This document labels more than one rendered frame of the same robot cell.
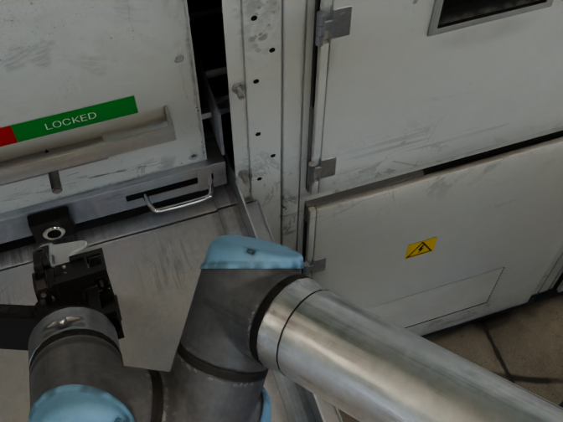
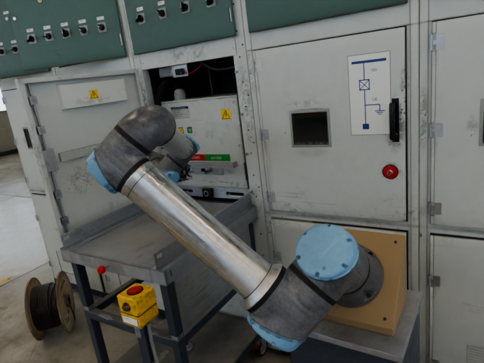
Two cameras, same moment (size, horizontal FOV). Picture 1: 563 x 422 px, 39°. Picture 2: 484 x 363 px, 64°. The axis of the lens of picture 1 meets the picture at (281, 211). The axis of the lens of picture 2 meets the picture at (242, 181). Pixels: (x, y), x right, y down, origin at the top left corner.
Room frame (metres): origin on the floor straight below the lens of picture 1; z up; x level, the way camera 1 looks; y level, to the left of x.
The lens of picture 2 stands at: (-0.47, -1.35, 1.49)
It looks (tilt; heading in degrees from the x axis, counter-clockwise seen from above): 16 degrees down; 52
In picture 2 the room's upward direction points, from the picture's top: 7 degrees counter-clockwise
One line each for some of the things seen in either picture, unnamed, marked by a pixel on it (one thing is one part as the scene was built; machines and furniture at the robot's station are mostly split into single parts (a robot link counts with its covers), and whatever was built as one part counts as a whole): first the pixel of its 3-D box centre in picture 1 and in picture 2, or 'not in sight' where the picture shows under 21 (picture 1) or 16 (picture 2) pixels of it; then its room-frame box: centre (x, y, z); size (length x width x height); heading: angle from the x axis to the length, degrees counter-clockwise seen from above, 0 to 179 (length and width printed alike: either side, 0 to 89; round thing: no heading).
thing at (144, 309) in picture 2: not in sight; (137, 305); (-0.11, -0.31, 0.85); 0.08 x 0.08 x 0.10; 19
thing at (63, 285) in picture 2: not in sight; (51, 305); (-0.13, 1.24, 0.20); 0.40 x 0.22 x 0.40; 65
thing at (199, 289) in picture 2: not in sight; (177, 298); (0.27, 0.22, 0.46); 0.64 x 0.58 x 0.66; 19
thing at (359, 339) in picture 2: not in sight; (353, 310); (0.40, -0.72, 0.74); 0.34 x 0.32 x 0.02; 108
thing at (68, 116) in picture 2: not in sight; (99, 149); (0.18, 0.61, 1.21); 0.63 x 0.07 x 0.74; 13
